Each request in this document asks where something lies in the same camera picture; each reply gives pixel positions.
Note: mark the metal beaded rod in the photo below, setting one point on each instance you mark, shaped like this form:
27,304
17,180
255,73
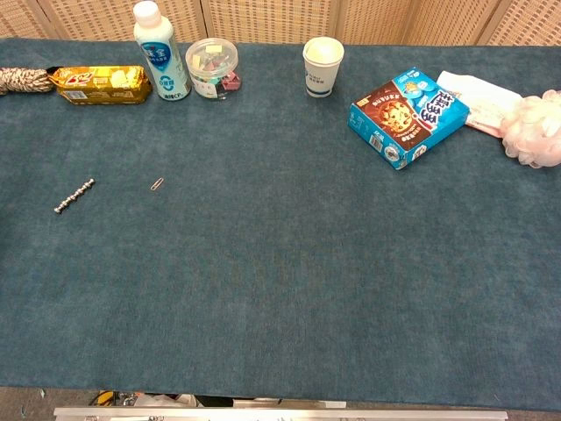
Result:
74,195

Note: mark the small metal paper clip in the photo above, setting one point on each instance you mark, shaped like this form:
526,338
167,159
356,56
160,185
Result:
157,184

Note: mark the blue felt table cloth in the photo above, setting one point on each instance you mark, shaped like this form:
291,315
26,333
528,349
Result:
280,263

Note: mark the white paper cup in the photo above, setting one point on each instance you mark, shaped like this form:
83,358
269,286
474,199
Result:
322,66

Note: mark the blue chocolate cookie box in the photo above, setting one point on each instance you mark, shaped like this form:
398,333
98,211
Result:
403,118

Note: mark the clear jar of binder clips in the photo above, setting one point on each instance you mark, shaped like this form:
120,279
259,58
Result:
210,61

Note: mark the woven rattan folding screen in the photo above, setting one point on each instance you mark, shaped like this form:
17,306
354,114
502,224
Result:
271,19

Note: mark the white milk drink bottle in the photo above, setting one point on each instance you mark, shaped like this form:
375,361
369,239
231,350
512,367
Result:
161,57

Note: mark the gold foil biscuit packet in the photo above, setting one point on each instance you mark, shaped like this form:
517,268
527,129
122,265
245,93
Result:
101,85

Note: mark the white pink tissue packet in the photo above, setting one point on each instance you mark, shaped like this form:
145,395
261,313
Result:
482,103

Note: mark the pink mesh bath loofah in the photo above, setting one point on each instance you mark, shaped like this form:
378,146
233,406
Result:
534,131

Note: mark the aluminium profile rail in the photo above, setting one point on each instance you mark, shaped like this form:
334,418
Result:
280,414

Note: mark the yellow base frame part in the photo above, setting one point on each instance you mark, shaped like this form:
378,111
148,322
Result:
103,397

